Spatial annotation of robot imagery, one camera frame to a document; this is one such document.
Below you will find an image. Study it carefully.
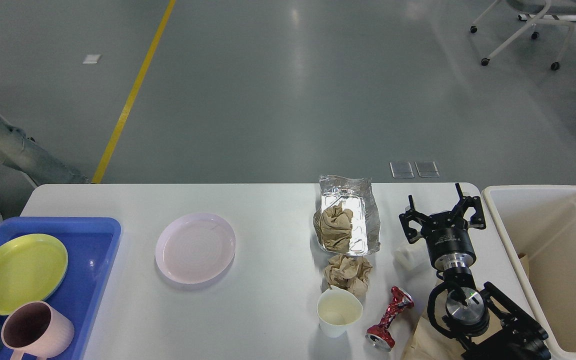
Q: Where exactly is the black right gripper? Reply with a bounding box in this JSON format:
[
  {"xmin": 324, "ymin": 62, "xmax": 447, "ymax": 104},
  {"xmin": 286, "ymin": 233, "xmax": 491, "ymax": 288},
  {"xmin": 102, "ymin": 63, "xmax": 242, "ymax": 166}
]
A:
[{"xmin": 398, "ymin": 182, "xmax": 487, "ymax": 273}]

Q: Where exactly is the pink plate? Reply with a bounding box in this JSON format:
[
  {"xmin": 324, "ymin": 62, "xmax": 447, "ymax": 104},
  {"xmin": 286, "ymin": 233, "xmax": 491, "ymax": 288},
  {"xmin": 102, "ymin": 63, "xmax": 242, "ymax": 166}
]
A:
[{"xmin": 154, "ymin": 212, "xmax": 236, "ymax": 286}]

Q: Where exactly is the pink mug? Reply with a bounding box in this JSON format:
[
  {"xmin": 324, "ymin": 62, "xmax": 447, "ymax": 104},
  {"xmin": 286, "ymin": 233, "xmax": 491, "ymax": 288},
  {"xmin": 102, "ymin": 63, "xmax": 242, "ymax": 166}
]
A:
[{"xmin": 0, "ymin": 301, "xmax": 74, "ymax": 360}]

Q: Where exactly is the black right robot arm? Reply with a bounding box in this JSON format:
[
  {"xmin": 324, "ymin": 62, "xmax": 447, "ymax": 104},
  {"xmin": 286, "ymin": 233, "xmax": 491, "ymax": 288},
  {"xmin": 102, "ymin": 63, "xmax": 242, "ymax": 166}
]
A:
[{"xmin": 398, "ymin": 184, "xmax": 552, "ymax": 360}]

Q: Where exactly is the right floor socket plate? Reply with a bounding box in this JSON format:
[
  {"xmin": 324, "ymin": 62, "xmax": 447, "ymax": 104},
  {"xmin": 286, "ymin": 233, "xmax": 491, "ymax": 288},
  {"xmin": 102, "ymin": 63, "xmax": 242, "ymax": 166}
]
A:
[{"xmin": 414, "ymin": 161, "xmax": 441, "ymax": 178}]

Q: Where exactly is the floor socket plate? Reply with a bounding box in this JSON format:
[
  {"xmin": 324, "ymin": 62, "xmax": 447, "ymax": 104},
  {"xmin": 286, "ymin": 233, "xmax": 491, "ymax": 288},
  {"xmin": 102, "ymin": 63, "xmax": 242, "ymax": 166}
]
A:
[
  {"xmin": 414, "ymin": 161, "xmax": 441, "ymax": 178},
  {"xmin": 390, "ymin": 161, "xmax": 415, "ymax": 179}
]

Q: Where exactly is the left floor socket plate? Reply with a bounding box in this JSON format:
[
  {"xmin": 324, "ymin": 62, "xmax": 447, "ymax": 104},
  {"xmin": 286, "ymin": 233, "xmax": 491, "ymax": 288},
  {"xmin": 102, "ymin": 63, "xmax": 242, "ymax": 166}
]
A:
[{"xmin": 390, "ymin": 161, "xmax": 415, "ymax": 179}]

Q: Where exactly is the aluminium foil container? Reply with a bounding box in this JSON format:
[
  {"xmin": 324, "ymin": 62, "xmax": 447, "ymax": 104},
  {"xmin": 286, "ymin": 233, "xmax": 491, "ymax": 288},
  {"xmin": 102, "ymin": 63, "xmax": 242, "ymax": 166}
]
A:
[{"xmin": 316, "ymin": 175, "xmax": 381, "ymax": 257}]

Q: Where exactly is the crumpled brown paper ball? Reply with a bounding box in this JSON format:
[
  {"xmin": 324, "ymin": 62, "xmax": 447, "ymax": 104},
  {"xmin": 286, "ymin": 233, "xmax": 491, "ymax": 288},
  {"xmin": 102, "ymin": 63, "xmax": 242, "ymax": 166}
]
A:
[{"xmin": 323, "ymin": 254, "xmax": 373, "ymax": 297}]

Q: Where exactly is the crumpled brown paper in foil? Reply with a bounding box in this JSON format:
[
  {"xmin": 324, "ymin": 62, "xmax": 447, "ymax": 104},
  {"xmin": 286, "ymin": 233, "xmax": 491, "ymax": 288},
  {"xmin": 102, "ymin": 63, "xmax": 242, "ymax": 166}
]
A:
[{"xmin": 313, "ymin": 203, "xmax": 354, "ymax": 254}]

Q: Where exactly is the beige plastic bin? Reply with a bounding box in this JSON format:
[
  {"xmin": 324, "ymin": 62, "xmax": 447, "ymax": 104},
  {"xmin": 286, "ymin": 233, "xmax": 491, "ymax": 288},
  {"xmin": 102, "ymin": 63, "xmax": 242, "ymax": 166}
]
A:
[{"xmin": 482, "ymin": 185, "xmax": 576, "ymax": 360}]

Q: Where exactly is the brown paper bag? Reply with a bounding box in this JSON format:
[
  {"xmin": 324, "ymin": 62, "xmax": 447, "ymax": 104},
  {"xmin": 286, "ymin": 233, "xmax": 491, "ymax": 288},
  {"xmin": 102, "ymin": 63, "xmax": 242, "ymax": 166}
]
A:
[{"xmin": 402, "ymin": 314, "xmax": 464, "ymax": 360}]

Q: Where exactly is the crushed red can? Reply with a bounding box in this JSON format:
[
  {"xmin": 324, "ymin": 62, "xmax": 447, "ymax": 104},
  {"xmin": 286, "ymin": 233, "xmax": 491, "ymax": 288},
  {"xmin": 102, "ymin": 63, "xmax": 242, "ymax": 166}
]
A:
[{"xmin": 365, "ymin": 285, "xmax": 415, "ymax": 353}]

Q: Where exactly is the white paper cup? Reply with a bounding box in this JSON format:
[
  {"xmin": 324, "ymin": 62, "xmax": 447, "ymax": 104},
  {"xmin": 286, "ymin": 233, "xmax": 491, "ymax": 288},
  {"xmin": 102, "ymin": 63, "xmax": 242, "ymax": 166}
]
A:
[{"xmin": 317, "ymin": 285, "xmax": 363, "ymax": 338}]

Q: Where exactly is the white chair base bar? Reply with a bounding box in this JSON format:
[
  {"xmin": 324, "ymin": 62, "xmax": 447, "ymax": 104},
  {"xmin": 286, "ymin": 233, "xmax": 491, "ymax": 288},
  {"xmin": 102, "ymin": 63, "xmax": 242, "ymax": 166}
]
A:
[{"xmin": 518, "ymin": 13, "xmax": 576, "ymax": 22}]

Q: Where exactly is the white office chair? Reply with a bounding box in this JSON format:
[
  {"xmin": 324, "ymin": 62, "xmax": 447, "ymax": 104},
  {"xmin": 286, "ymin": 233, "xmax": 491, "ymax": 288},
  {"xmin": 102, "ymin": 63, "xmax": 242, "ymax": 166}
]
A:
[{"xmin": 480, "ymin": 0, "xmax": 576, "ymax": 71}]

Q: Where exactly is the blue plastic tray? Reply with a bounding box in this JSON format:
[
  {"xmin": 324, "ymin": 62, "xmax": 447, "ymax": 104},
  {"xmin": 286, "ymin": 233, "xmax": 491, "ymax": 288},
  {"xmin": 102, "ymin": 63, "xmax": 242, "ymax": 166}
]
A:
[{"xmin": 0, "ymin": 217, "xmax": 121, "ymax": 360}]

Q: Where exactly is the white floor marker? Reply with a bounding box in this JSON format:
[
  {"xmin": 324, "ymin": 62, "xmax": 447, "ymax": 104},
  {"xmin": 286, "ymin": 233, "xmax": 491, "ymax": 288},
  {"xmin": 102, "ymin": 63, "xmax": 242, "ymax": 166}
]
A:
[{"xmin": 82, "ymin": 54, "xmax": 103, "ymax": 65}]

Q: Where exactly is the yellow plate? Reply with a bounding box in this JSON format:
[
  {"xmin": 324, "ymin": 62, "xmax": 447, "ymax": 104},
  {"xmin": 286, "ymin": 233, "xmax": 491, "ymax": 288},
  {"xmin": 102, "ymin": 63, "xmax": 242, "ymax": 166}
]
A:
[{"xmin": 0, "ymin": 234, "xmax": 69, "ymax": 316}]

